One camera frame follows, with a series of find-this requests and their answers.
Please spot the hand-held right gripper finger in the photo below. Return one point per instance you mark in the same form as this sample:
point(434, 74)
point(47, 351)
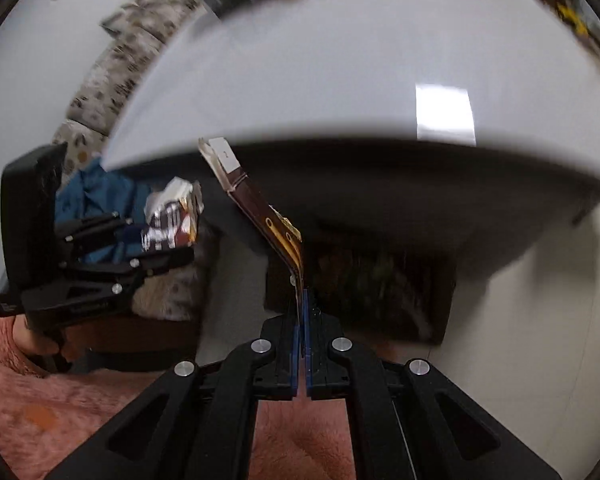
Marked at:
point(298, 355)
point(309, 355)

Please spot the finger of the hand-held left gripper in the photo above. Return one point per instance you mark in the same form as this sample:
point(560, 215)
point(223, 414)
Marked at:
point(90, 295)
point(95, 225)

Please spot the brown white wrapper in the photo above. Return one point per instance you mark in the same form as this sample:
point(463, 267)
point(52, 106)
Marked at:
point(167, 220)

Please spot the black trash bin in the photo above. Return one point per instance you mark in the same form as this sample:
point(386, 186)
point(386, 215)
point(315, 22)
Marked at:
point(380, 290)

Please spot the brown snack box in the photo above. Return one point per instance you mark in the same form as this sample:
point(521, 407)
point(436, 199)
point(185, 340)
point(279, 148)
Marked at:
point(260, 210)

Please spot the person's left hand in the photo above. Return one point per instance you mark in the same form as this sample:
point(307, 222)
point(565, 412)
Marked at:
point(32, 345)

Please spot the blue cloth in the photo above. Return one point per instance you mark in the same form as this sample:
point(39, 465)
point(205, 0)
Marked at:
point(100, 195)

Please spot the beige fluffy cushion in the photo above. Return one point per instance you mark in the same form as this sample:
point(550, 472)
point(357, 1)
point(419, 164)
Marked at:
point(170, 295)

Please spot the pink fleece pants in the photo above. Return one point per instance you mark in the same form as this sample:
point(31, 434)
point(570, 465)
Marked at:
point(80, 410)

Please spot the floral patterned sofa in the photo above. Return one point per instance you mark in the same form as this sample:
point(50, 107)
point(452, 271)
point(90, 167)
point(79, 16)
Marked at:
point(115, 75)

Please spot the dark grey box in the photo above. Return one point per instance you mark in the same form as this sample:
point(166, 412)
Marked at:
point(227, 0)

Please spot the yellow toy truck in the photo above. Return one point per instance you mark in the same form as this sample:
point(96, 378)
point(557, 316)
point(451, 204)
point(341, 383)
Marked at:
point(572, 17)

